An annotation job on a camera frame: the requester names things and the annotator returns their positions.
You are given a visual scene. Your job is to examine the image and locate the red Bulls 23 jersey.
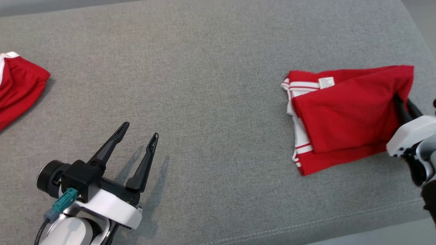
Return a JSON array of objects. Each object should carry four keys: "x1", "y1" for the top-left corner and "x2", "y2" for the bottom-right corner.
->
[{"x1": 281, "y1": 65, "x2": 415, "y2": 177}]

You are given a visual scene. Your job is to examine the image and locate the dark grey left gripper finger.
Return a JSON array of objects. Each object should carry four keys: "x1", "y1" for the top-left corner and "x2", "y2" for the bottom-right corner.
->
[
  {"x1": 126, "y1": 132, "x2": 159, "y2": 194},
  {"x1": 88, "y1": 121, "x2": 130, "y2": 168}
]

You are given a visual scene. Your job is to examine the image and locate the black left camera cable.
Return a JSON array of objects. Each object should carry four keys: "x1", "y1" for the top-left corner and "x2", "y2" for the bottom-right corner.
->
[{"x1": 34, "y1": 218, "x2": 51, "y2": 245}]

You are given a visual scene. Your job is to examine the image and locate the red shorts with white stripe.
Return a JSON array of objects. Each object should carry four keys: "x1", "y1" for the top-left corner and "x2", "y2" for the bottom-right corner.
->
[{"x1": 0, "y1": 51, "x2": 51, "y2": 132}]

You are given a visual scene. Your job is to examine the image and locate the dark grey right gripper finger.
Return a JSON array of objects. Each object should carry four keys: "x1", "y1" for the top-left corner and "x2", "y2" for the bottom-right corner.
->
[
  {"x1": 407, "y1": 98, "x2": 423, "y2": 120},
  {"x1": 393, "y1": 94, "x2": 414, "y2": 126}
]

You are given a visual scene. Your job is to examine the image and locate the teal left camera connector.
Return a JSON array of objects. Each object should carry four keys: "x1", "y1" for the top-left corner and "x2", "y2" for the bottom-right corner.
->
[{"x1": 44, "y1": 188, "x2": 78, "y2": 223}]

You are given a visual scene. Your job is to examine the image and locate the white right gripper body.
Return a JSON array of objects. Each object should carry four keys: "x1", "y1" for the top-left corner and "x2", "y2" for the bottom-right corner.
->
[{"x1": 386, "y1": 115, "x2": 436, "y2": 158}]

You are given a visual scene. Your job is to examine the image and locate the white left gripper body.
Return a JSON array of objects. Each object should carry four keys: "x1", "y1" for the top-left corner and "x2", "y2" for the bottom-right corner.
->
[{"x1": 75, "y1": 177, "x2": 143, "y2": 230}]

